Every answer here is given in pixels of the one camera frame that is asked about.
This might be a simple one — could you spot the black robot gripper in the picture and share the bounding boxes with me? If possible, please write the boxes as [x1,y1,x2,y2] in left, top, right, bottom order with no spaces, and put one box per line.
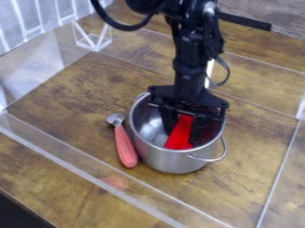
[147,77,229,146]

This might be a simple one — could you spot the red plastic block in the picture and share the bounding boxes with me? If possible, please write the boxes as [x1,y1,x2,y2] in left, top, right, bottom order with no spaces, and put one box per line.
[165,115,193,150]

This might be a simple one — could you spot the silver metal pot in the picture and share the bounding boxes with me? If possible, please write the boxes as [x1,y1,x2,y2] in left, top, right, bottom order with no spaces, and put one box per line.
[129,93,228,174]

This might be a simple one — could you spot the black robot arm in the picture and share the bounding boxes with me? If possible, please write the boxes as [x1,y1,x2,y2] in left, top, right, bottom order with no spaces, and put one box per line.
[126,0,229,145]

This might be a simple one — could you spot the black strip on table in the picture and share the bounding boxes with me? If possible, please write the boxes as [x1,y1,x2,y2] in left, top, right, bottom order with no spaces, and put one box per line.
[220,12,272,31]

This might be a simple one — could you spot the spoon with red handle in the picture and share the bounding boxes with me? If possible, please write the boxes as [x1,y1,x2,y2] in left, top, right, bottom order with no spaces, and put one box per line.
[106,113,138,168]

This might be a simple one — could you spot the black cable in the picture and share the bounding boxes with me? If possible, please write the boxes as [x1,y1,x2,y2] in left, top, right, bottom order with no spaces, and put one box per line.
[90,0,232,87]

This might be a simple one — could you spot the clear acrylic enclosure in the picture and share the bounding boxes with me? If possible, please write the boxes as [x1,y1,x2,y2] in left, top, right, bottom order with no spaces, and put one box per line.
[0,17,305,228]

